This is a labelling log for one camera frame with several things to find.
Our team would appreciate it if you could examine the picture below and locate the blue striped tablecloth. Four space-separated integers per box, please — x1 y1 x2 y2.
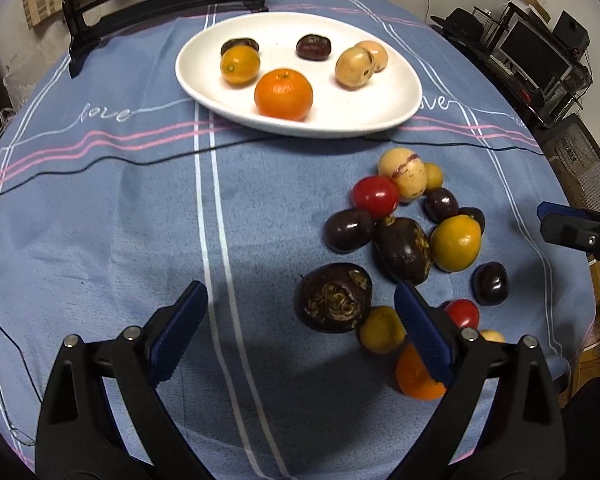
0 0 600 480

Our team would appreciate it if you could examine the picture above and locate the cream striped pepino melon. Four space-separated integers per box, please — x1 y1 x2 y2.
377 148 427 204

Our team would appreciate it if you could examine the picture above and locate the small yellow fruit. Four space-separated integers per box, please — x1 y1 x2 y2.
422 162 444 192
358 305 407 355

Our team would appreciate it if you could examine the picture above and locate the dark wrinkled fruit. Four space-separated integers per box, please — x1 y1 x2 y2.
295 34 333 62

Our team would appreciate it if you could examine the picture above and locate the black hat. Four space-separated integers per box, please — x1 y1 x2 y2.
430 7 491 43

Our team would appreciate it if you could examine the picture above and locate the white round plate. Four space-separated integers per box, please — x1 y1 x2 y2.
175 11 424 139

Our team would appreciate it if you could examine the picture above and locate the red cherry tomato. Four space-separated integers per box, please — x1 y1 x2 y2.
351 175 401 220
440 298 481 331

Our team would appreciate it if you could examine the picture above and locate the yellow-green round fruit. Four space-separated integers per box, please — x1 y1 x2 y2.
430 214 482 272

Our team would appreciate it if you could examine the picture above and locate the black computer monitor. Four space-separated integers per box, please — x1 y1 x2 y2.
500 20 573 88

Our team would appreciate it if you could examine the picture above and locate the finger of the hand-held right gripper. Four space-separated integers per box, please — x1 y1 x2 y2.
536 201 600 263

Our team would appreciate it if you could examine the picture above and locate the yellow-orange round fruit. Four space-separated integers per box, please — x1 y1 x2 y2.
220 45 261 86

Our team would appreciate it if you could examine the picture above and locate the black speaker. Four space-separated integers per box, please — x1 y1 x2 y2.
552 10 590 53

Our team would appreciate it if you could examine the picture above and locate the orange mandarin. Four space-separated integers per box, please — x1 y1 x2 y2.
395 342 447 401
254 68 314 122

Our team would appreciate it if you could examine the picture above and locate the tan round fruit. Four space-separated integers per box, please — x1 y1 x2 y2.
335 46 376 91

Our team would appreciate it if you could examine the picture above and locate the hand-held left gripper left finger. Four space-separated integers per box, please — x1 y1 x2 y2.
35 280 216 480

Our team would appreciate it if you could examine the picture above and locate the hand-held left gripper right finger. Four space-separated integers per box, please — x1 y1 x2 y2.
390 281 567 480

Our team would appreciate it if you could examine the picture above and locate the black desk rack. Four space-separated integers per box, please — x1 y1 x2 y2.
430 2 593 128

